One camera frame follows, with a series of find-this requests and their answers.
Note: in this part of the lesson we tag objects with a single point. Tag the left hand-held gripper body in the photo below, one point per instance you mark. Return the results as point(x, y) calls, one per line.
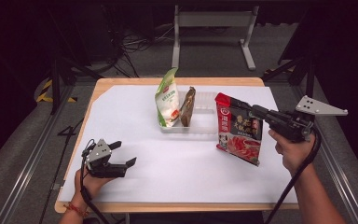
point(101, 161)

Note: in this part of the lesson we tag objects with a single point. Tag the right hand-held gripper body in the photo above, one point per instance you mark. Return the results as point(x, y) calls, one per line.
point(287, 124)

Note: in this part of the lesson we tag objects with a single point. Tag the red and black food packet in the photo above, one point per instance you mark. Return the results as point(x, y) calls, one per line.
point(239, 133)

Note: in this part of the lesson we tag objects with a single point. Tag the clear plastic container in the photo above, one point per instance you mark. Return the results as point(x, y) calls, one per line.
point(203, 119)

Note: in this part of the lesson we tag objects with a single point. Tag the green and white food packet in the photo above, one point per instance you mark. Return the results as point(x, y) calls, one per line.
point(167, 102)

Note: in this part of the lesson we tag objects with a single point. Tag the gold and brown food packet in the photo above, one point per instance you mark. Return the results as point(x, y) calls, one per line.
point(188, 107)

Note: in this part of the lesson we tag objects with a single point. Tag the person's left hand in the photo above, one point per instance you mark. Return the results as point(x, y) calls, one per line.
point(90, 185)

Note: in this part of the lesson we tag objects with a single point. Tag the person's right hand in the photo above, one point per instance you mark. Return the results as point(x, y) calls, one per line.
point(292, 152)

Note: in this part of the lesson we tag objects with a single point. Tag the white table sheet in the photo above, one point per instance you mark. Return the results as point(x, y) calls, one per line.
point(130, 105)

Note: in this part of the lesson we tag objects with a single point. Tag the black metal stand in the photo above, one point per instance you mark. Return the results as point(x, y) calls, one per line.
point(309, 84)
point(55, 84)

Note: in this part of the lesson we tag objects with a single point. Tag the wooden table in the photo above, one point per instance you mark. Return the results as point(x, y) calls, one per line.
point(130, 81)

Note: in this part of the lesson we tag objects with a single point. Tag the yellow and black hazard tape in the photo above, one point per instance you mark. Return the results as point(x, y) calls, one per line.
point(45, 91)

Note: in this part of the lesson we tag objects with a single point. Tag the aluminium floor rail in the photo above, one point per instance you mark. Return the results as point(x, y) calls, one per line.
point(345, 174)
point(28, 174)

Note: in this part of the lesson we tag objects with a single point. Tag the white metal stand frame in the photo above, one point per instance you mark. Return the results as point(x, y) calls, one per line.
point(213, 19)

